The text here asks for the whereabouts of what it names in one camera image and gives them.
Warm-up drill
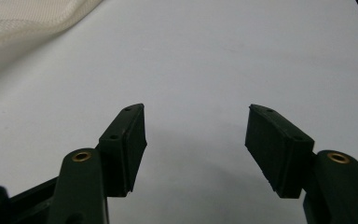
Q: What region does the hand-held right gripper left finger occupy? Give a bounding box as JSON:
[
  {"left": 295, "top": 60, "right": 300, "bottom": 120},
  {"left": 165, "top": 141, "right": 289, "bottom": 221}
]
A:
[{"left": 47, "top": 103, "right": 148, "bottom": 224}]

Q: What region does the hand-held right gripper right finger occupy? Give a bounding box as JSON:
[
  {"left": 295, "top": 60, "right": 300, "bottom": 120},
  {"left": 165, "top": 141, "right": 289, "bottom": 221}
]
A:
[{"left": 244, "top": 104, "right": 358, "bottom": 224}]

